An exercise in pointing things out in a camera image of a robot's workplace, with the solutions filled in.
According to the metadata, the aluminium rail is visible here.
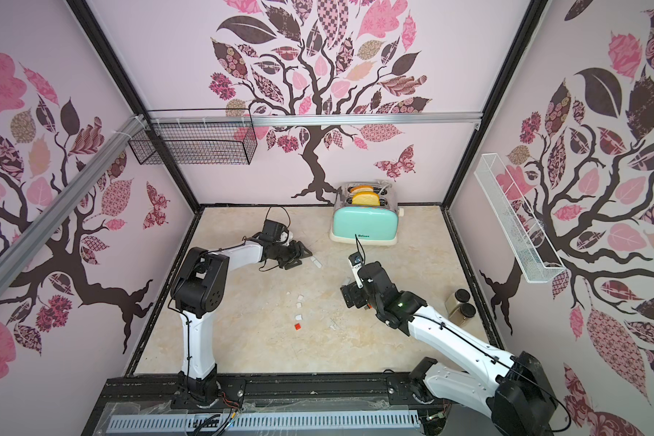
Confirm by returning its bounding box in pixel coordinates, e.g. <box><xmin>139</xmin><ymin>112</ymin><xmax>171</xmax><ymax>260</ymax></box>
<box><xmin>151</xmin><ymin>112</ymin><xmax>483</xmax><ymax>127</ymax></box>
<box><xmin>0</xmin><ymin>114</ymin><xmax>145</xmax><ymax>296</ymax></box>

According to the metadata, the glass jar black lid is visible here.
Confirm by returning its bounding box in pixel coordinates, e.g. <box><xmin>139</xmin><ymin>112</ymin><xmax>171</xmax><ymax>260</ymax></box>
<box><xmin>449</xmin><ymin>303</ymin><xmax>477</xmax><ymax>328</ymax></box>
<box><xmin>445</xmin><ymin>289</ymin><xmax>471</xmax><ymax>315</ymax></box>

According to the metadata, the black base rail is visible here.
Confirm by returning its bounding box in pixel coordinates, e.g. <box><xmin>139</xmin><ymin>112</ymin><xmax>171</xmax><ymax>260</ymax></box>
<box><xmin>81</xmin><ymin>370</ymin><xmax>552</xmax><ymax>436</ymax></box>

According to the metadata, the white slotted cable duct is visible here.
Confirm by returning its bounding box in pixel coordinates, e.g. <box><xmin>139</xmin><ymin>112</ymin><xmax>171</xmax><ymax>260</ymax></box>
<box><xmin>104</xmin><ymin>410</ymin><xmax>421</xmax><ymax>435</ymax></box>

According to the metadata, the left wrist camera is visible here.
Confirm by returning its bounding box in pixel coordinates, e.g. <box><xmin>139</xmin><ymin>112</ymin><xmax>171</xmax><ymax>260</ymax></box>
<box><xmin>262</xmin><ymin>219</ymin><xmax>292</xmax><ymax>245</ymax></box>

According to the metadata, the black corner frame post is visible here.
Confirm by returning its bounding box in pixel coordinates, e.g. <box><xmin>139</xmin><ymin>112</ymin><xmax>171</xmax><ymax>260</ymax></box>
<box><xmin>65</xmin><ymin>0</ymin><xmax>202</xmax><ymax>213</ymax></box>

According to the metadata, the aluminium rail left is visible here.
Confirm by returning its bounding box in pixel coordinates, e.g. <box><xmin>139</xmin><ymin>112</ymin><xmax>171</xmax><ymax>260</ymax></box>
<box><xmin>0</xmin><ymin>114</ymin><xmax>145</xmax><ymax>296</ymax></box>

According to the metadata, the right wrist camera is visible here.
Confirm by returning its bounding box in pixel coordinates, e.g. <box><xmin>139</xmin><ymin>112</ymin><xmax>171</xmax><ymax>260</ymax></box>
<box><xmin>348</xmin><ymin>252</ymin><xmax>364</xmax><ymax>288</ymax></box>

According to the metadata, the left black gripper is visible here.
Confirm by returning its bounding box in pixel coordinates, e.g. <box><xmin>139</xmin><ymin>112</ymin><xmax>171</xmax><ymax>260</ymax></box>
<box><xmin>271</xmin><ymin>240</ymin><xmax>312</xmax><ymax>270</ymax></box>

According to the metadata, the white usb drive green stripe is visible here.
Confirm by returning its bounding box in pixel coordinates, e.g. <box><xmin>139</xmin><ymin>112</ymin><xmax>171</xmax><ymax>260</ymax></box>
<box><xmin>311</xmin><ymin>256</ymin><xmax>323</xmax><ymax>269</ymax></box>

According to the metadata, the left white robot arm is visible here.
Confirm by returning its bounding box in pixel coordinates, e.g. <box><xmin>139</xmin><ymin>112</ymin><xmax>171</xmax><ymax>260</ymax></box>
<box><xmin>171</xmin><ymin>219</ymin><xmax>312</xmax><ymax>406</ymax></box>

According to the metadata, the mint green toaster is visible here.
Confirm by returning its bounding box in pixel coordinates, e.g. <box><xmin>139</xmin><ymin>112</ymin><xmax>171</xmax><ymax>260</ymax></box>
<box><xmin>329</xmin><ymin>181</ymin><xmax>400</xmax><ymax>246</ymax></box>

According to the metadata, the aluminium rail back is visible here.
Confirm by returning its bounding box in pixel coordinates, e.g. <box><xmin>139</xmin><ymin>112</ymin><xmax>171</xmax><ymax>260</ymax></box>
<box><xmin>151</xmin><ymin>112</ymin><xmax>483</xmax><ymax>127</ymax></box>

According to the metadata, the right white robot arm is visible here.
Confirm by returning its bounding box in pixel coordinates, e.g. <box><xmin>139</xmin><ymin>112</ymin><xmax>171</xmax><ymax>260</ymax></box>
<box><xmin>340</xmin><ymin>254</ymin><xmax>564</xmax><ymax>435</ymax></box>

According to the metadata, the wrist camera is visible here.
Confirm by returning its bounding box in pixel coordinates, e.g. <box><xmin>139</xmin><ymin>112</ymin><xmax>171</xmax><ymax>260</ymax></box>
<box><xmin>348</xmin><ymin>252</ymin><xmax>364</xmax><ymax>288</ymax></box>
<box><xmin>262</xmin><ymin>219</ymin><xmax>292</xmax><ymax>245</ymax></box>

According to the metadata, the toast slice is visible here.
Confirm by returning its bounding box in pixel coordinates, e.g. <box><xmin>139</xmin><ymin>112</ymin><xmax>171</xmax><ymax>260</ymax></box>
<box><xmin>351</xmin><ymin>191</ymin><xmax>384</xmax><ymax>207</ymax></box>

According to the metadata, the black wire basket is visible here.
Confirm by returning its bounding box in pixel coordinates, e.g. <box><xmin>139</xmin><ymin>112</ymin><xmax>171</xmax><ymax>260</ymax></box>
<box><xmin>128</xmin><ymin>107</ymin><xmax>258</xmax><ymax>165</ymax></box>

